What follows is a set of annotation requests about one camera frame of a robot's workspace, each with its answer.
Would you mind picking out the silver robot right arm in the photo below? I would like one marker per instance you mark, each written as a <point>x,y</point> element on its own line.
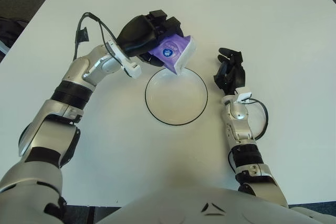
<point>237,112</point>

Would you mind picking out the silver robot torso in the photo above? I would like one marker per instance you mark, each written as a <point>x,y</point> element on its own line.
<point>183,203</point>

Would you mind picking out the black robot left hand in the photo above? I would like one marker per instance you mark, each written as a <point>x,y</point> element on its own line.
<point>136,35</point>

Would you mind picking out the white plate with black rim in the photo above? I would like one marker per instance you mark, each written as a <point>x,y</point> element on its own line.
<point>178,100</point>

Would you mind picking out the purple tissue paper pack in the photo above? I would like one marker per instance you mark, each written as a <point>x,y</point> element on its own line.
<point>173,51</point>

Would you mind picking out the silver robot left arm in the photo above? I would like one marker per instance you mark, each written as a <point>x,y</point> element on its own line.
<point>78,69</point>

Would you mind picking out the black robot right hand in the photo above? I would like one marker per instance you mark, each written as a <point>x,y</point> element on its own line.
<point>236,77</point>

